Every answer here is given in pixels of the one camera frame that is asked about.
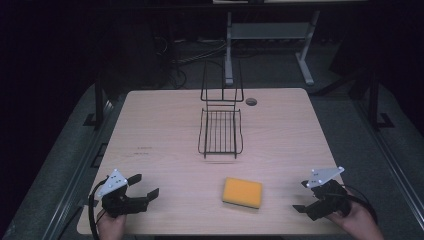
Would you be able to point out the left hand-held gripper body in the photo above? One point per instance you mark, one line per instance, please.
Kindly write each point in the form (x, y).
(116, 201)

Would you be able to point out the person's right hand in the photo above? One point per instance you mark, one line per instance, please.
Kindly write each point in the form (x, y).
(361, 223)

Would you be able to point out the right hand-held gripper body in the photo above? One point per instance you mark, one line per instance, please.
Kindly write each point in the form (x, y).
(330, 200)

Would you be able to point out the person's left hand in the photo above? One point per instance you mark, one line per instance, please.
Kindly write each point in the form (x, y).
(110, 228)

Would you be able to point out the yellow sponge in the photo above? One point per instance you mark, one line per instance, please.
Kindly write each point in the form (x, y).
(242, 192)

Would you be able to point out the black upright post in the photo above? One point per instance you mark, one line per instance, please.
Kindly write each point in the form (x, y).
(374, 100)

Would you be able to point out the grey metal stand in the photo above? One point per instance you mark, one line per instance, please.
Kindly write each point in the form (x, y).
(266, 31)

